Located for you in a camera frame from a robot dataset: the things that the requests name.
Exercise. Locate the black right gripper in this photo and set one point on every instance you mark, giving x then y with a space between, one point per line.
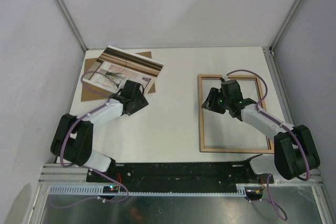
210 102

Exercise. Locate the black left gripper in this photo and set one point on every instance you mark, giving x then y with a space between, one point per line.
142 103

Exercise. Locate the clear acrylic sheet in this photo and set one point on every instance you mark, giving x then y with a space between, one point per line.
236 134

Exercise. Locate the blue wooden picture frame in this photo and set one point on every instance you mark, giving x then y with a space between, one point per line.
202 129

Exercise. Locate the printed interior photo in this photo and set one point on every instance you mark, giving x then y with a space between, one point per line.
115 66

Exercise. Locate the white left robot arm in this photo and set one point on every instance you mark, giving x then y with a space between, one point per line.
73 140

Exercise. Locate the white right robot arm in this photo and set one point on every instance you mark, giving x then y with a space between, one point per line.
295 153

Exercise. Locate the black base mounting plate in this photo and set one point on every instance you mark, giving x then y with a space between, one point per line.
183 177

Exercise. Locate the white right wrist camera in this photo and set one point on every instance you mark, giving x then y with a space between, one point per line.
224 78

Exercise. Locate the grey slotted cable duct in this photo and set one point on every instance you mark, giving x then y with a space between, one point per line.
239 190

